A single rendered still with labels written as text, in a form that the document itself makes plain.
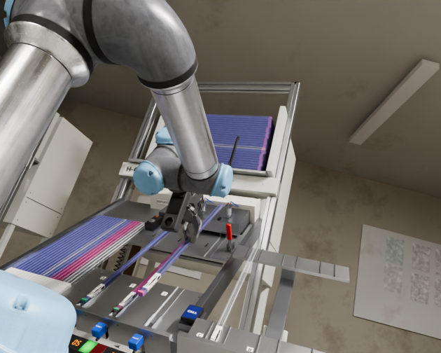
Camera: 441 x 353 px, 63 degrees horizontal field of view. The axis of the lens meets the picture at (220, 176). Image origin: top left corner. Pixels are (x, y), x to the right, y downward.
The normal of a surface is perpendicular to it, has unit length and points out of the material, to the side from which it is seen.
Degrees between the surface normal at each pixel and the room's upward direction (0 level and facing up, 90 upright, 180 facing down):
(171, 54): 123
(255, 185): 90
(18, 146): 90
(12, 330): 87
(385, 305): 90
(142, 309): 43
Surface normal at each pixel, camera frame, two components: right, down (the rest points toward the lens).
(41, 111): 0.94, 0.13
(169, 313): -0.03, -0.95
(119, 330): -0.38, 0.30
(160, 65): 0.25, 0.71
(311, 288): 0.09, -0.36
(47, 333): 0.88, 0.00
